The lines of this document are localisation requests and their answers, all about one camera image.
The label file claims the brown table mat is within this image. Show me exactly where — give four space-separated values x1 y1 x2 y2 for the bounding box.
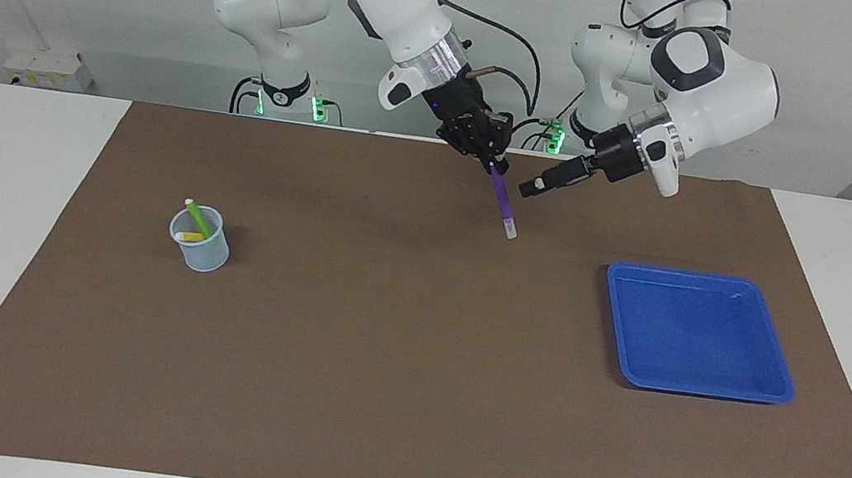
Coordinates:
0 78 852 478

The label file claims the white wall socket box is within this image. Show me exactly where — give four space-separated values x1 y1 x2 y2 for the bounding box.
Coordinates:
2 45 98 95

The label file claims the purple pen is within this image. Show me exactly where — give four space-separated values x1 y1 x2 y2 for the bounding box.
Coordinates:
480 163 527 241

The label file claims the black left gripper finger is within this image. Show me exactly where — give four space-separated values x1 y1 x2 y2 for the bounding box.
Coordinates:
551 150 599 182
517 161 590 207

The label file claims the black base cable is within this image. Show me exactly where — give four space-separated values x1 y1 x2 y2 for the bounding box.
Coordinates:
509 85 585 159
230 75 348 128

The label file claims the light blue mesh cup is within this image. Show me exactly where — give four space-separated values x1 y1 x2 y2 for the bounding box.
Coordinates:
163 201 237 276

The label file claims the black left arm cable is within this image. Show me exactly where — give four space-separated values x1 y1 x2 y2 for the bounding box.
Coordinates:
621 0 736 45

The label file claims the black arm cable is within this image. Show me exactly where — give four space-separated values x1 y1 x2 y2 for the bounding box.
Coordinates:
621 0 736 45
427 0 551 117

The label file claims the black right base cable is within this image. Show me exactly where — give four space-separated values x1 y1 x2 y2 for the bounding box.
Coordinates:
230 75 348 128

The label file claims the black left base cable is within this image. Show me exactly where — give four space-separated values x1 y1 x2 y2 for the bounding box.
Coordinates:
509 85 585 159

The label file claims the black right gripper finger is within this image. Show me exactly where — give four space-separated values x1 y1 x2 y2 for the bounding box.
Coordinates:
485 135 514 176
463 144 496 173

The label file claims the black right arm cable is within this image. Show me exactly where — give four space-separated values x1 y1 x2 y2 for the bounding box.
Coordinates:
427 0 551 117

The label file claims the blue plastic tray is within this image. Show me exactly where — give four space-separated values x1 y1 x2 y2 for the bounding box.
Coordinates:
591 258 810 409

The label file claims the green pen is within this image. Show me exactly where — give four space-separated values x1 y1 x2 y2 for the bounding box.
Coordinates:
180 197 217 240

